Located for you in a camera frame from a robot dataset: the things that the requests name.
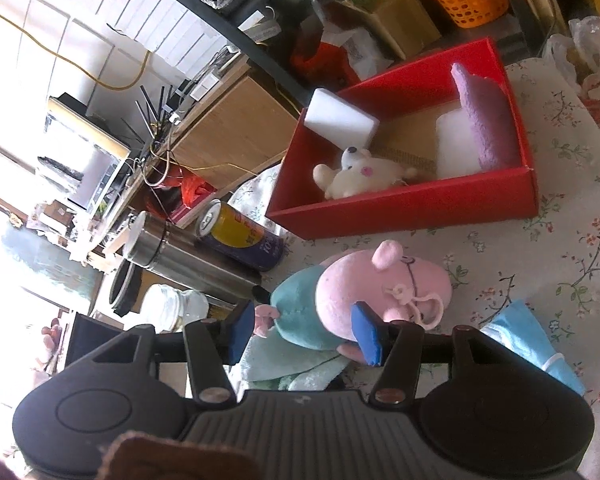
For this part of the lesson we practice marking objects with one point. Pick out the yellow drink can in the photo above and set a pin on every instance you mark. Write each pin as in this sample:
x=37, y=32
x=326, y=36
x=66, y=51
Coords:
x=245, y=245

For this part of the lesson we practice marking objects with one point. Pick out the flat screen monitor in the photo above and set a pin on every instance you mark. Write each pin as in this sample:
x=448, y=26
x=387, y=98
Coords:
x=90, y=165

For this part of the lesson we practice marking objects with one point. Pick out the black router with antennas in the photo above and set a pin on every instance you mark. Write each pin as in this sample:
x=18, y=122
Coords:
x=155, y=125

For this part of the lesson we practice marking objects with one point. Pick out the green towel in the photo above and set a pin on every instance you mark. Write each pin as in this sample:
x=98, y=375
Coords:
x=275, y=365

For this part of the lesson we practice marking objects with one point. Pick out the stainless steel thermos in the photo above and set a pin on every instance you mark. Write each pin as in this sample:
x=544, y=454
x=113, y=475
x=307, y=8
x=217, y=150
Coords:
x=190, y=265

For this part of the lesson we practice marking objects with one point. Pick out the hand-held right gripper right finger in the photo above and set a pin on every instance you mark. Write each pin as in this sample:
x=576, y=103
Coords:
x=367, y=332

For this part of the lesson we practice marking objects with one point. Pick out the translucent plastic bag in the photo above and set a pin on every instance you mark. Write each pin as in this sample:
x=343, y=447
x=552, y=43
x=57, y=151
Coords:
x=595, y=50

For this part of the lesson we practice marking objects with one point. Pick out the brown fuzzy cloth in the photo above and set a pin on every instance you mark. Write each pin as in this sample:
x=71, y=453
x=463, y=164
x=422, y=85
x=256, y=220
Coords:
x=180, y=460

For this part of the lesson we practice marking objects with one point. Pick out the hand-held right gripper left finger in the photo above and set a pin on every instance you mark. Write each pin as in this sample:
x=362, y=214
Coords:
x=241, y=332

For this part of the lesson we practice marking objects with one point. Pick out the blue face mask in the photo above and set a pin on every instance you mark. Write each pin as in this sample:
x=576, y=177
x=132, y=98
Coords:
x=525, y=330

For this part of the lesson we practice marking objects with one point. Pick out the brown cardboard box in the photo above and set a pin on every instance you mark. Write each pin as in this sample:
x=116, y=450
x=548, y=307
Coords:
x=405, y=15

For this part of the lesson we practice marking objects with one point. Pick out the pink pig plush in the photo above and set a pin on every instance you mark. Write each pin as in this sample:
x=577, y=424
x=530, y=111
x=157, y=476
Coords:
x=345, y=290

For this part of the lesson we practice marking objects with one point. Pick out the wooden tv stand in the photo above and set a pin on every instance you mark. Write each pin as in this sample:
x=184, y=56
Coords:
x=230, y=130

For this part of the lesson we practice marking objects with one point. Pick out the white plastic container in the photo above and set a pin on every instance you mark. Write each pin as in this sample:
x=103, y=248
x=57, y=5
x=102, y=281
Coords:
x=170, y=307

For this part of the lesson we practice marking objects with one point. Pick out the red cardboard box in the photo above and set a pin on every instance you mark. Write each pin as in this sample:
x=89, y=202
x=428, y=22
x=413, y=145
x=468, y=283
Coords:
x=405, y=210

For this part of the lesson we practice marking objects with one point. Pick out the person's left hand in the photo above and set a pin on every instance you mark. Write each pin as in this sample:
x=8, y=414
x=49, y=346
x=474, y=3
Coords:
x=52, y=345

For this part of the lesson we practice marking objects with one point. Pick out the floral tablecloth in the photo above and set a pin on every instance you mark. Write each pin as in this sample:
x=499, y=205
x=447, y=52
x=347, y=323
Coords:
x=555, y=240

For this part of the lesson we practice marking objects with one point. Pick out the white bear plush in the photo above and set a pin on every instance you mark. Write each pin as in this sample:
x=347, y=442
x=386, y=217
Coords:
x=360, y=175

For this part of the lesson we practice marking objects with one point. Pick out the white power adapters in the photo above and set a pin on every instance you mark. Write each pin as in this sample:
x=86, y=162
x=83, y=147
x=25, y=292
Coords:
x=207, y=82

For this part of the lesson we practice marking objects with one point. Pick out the white power strip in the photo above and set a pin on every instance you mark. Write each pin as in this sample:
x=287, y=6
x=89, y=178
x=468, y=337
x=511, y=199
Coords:
x=265, y=30

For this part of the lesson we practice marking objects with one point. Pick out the red and white plastic bag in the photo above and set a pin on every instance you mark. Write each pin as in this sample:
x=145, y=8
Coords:
x=360, y=50

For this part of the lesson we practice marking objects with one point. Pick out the dark round bin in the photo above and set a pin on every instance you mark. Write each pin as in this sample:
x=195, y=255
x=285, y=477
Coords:
x=125, y=287

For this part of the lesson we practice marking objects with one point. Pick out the purple plush roll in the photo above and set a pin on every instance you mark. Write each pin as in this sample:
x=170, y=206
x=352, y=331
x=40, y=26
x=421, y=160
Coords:
x=490, y=125

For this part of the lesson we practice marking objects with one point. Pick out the black shelf rack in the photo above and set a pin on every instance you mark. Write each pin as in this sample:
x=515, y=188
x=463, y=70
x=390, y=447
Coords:
x=205, y=10

